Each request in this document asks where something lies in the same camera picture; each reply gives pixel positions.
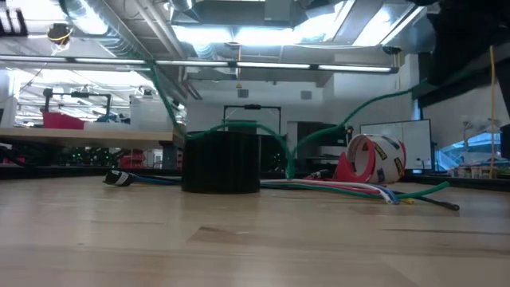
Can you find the thick green cable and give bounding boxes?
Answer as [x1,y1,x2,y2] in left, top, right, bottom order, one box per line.
[141,59,430,180]

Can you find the red tape dispenser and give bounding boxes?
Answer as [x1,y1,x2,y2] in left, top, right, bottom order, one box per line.
[333,133,407,185]

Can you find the black cabinet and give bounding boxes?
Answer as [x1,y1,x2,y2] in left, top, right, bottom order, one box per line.
[285,120,352,171]

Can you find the long strip light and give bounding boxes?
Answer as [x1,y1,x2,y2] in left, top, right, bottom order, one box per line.
[0,54,400,75]

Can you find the white translucent bin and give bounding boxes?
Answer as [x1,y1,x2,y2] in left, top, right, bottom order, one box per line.
[129,94,179,133]

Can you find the red bin stack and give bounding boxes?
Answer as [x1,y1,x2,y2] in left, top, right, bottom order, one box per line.
[118,149,147,169]

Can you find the black plug white label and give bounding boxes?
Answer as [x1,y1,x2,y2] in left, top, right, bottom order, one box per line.
[103,170,137,187]

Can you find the whiteboard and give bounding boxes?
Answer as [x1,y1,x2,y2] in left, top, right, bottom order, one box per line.
[359,118,434,171]

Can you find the red storage bin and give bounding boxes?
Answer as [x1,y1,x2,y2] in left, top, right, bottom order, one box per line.
[41,111,86,131]

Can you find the black gantry frame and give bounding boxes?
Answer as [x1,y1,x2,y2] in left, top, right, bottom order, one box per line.
[42,87,113,117]
[222,104,283,136]

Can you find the white wire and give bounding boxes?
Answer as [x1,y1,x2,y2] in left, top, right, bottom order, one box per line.
[261,178,394,205]

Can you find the red wire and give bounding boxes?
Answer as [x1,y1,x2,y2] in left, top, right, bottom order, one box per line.
[274,181,383,196]

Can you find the wheeled grey frame workbench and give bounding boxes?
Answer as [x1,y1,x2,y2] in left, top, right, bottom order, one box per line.
[0,126,187,171]

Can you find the green wire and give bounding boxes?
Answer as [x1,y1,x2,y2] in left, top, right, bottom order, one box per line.
[261,181,450,200]

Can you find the black wire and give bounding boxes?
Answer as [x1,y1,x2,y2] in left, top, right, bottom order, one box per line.
[392,191,461,211]

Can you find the hanging black cord reel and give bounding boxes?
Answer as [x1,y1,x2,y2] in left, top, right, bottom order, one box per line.
[46,22,74,52]

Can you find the yellow cable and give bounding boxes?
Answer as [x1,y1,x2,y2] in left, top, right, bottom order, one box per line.
[488,44,498,179]

